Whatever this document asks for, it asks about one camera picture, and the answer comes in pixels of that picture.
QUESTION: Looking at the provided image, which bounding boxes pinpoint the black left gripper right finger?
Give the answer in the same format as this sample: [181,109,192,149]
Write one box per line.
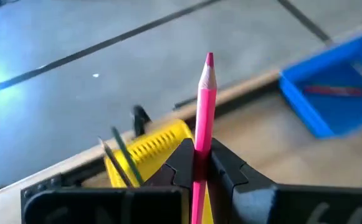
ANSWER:
[207,138,362,224]

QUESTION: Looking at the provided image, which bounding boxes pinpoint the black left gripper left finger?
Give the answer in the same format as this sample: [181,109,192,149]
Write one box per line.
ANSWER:
[21,138,196,224]

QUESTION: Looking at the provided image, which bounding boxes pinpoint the black pen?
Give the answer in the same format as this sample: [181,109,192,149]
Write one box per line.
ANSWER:
[98,136,135,188]

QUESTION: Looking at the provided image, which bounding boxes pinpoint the dark green pencil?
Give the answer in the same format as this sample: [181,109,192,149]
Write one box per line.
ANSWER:
[111,126,145,187]

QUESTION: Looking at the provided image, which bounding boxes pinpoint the pink pencil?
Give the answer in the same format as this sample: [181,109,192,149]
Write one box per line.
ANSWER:
[190,52,218,224]

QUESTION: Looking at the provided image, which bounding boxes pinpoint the red crayon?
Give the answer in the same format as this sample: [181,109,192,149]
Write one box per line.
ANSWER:
[303,86,362,98]

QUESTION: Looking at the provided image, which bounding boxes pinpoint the yellow plastic bin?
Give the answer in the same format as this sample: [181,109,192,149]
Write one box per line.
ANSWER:
[104,119,214,224]

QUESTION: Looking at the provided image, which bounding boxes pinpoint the black clamp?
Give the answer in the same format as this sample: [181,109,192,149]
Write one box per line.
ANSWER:
[131,105,153,138]

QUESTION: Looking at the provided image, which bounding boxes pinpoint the blue plastic bin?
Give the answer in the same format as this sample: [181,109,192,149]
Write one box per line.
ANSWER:
[279,33,362,139]

